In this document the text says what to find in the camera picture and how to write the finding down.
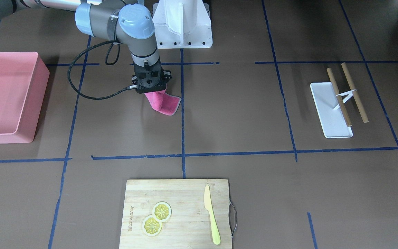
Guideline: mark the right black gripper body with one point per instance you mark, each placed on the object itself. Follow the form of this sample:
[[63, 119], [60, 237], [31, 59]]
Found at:
[[168, 76]]

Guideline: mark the pink microfibre cloth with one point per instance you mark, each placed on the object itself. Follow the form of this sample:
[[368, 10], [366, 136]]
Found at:
[[163, 102]]

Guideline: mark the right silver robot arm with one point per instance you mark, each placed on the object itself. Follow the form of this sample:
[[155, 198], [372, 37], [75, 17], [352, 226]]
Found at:
[[121, 21]]

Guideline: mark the rear lemon slice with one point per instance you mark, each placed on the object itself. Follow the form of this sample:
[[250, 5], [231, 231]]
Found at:
[[162, 211]]

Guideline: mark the lemon slice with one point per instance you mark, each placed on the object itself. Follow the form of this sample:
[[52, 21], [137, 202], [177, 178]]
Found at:
[[162, 211], [151, 227]]

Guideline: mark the yellow plastic knife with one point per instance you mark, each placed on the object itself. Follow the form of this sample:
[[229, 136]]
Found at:
[[209, 207]]

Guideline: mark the pink plastic bin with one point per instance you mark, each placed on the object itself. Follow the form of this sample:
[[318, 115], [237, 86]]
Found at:
[[23, 81]]

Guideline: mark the front lemon slice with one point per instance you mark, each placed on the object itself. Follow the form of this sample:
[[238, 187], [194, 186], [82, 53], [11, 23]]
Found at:
[[151, 227]]

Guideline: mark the bamboo cutting board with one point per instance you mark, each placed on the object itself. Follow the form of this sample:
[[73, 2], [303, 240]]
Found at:
[[189, 224]]

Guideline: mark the white towel rack stand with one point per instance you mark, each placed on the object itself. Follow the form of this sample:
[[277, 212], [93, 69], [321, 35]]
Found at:
[[330, 105]]

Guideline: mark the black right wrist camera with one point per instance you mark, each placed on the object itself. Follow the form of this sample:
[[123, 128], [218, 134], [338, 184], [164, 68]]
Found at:
[[150, 84]]

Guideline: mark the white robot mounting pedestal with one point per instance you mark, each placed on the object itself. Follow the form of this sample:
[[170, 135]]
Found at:
[[181, 24]]

